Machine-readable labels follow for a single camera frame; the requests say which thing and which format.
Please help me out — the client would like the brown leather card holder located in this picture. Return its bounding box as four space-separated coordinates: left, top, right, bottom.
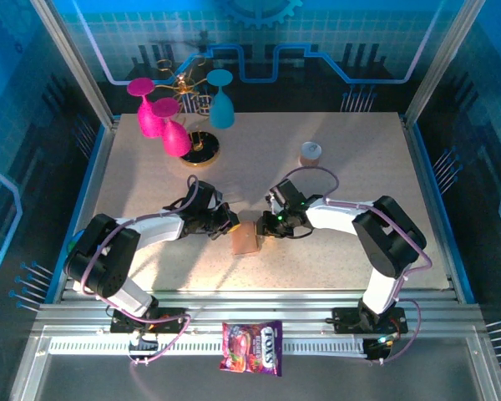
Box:
229 221 262 256

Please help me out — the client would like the paper cup with white lid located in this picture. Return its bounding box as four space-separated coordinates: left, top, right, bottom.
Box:
299 141 322 168

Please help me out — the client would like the pink plastic goblet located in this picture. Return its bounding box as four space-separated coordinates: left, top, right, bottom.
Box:
126 77 168 140
151 97 192 158

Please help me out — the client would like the blue plastic goblet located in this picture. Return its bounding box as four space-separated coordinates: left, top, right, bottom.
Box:
205 69 236 129

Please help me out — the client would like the purple candy bag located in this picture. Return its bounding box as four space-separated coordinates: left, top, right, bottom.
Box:
218 320 284 378

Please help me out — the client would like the small controller board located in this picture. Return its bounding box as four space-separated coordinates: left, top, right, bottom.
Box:
127 332 159 361
362 333 397 361

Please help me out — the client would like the gold wire glass rack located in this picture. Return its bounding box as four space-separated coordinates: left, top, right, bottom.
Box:
154 53 221 169

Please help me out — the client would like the aluminium table frame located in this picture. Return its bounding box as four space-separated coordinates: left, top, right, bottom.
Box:
8 114 501 401

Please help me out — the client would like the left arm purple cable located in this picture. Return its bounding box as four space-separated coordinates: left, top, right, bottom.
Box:
79 174 200 367

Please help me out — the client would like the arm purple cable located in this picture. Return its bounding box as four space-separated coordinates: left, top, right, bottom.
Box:
79 174 200 367
281 165 434 365

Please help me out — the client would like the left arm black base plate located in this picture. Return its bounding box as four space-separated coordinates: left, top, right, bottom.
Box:
109 307 192 334

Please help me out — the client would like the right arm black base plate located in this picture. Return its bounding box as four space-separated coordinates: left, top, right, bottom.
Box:
331 307 409 335

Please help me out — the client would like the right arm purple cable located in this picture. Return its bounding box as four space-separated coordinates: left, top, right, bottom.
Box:
281 165 434 365

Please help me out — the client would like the white slotted cable duct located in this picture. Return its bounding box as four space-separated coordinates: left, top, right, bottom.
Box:
48 338 368 358

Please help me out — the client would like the aluminium frame post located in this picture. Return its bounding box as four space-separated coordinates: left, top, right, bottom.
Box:
28 0 120 129
402 0 488 126

